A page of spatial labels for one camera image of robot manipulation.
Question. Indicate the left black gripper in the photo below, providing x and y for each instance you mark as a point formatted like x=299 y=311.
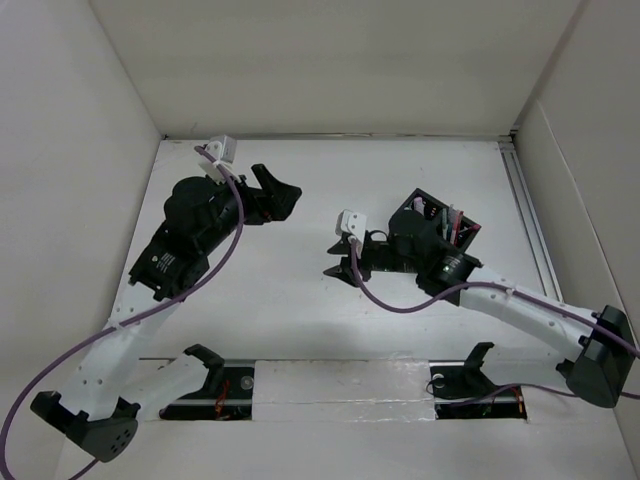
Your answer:
x=276 y=198

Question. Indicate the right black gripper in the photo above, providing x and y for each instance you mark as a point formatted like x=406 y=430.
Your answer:
x=344 y=270

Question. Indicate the black pen holder box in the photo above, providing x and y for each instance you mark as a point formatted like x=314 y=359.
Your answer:
x=421 y=209

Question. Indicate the green gel pen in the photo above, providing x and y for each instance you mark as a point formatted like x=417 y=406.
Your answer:
x=445 y=223

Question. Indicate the pink gel pen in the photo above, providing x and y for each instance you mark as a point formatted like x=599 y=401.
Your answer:
x=456 y=217

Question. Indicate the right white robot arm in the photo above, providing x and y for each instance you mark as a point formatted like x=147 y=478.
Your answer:
x=597 y=347

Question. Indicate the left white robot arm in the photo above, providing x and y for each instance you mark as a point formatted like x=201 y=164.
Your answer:
x=99 y=409

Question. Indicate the white foam block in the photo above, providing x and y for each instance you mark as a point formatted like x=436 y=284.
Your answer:
x=367 y=391

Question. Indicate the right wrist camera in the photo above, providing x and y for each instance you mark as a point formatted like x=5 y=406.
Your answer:
x=352 y=224

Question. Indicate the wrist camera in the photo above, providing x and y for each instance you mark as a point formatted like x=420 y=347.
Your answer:
x=218 y=153
x=352 y=224

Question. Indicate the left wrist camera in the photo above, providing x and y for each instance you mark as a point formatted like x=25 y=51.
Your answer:
x=218 y=153

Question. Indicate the front mounting rail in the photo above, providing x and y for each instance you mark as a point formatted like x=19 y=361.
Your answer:
x=232 y=401

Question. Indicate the aluminium rail right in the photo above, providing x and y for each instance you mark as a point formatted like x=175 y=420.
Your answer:
x=527 y=213

